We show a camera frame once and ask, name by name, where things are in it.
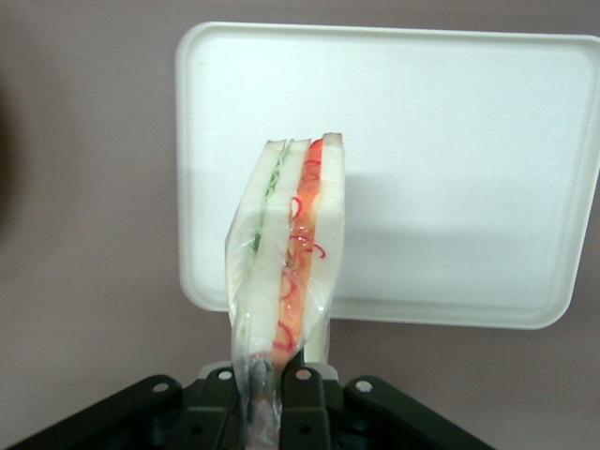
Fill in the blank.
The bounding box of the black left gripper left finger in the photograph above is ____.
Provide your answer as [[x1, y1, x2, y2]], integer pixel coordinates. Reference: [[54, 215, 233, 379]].
[[7, 367, 248, 450]]

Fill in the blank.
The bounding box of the beige plastic tray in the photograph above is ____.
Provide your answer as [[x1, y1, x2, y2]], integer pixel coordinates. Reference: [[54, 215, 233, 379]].
[[174, 21, 600, 332]]

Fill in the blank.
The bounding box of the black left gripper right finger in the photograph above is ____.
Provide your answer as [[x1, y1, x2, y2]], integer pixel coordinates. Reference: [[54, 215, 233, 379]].
[[279, 363, 493, 450]]

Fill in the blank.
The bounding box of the triangle sandwich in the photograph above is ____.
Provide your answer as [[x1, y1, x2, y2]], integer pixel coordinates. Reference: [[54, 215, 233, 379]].
[[219, 132, 349, 450]]

